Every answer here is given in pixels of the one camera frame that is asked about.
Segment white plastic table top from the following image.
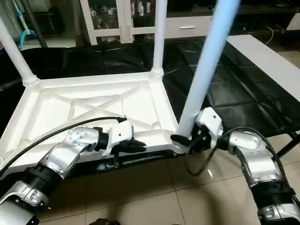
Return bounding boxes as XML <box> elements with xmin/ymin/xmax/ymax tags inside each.
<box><xmin>0</xmin><ymin>70</ymin><xmax>190</xmax><ymax>165</ymax></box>

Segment white plastic table leg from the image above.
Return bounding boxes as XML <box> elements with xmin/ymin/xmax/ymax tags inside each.
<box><xmin>171</xmin><ymin>0</ymin><xmax>241</xmax><ymax>150</ymax></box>
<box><xmin>151</xmin><ymin>0</ymin><xmax>168</xmax><ymax>78</ymax></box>
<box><xmin>0</xmin><ymin>19</ymin><xmax>40</xmax><ymax>86</ymax></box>

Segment black mat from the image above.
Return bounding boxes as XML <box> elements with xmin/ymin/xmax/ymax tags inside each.
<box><xmin>0</xmin><ymin>37</ymin><xmax>300</xmax><ymax>162</ymax></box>

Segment white flat panel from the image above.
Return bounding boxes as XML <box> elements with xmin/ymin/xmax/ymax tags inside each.
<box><xmin>226</xmin><ymin>34</ymin><xmax>300</xmax><ymax>101</ymax></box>

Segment white drawer unit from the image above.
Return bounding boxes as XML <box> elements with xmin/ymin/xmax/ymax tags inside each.
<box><xmin>165</xmin><ymin>16</ymin><xmax>216</xmax><ymax>39</ymax></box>

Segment white glass-door cabinet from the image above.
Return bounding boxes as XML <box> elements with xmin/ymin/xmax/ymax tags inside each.
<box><xmin>80</xmin><ymin>0</ymin><xmax>162</xmax><ymax>45</ymax></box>

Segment dark metal stand pole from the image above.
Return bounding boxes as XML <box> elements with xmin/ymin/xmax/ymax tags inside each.
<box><xmin>22</xmin><ymin>0</ymin><xmax>48</xmax><ymax>48</ymax></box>

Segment teal and white pole tool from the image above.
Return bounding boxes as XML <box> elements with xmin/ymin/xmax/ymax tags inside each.
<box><xmin>13</xmin><ymin>0</ymin><xmax>37</xmax><ymax>50</ymax></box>

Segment black metal frame leg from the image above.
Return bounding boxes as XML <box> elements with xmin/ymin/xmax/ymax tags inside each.
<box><xmin>277</xmin><ymin>132</ymin><xmax>300</xmax><ymax>158</ymax></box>

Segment grey floor cable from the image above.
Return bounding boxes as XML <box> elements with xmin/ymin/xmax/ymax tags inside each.
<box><xmin>263</xmin><ymin>24</ymin><xmax>278</xmax><ymax>46</ymax></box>

